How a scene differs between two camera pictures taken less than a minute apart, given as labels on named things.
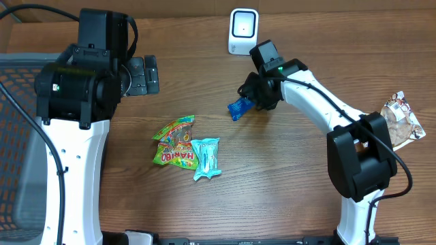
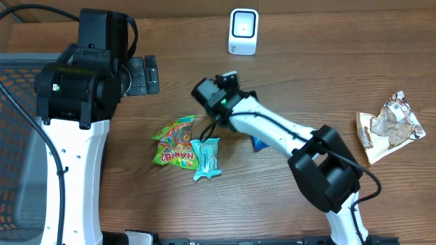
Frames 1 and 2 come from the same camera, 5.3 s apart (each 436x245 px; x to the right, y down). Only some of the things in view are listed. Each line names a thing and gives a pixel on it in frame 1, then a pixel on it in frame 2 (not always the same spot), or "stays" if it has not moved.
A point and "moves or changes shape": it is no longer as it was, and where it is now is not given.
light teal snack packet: (207, 152) stays
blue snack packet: (238, 109) moves or changes shape
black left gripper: (139, 67) stays
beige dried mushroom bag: (405, 126) stays
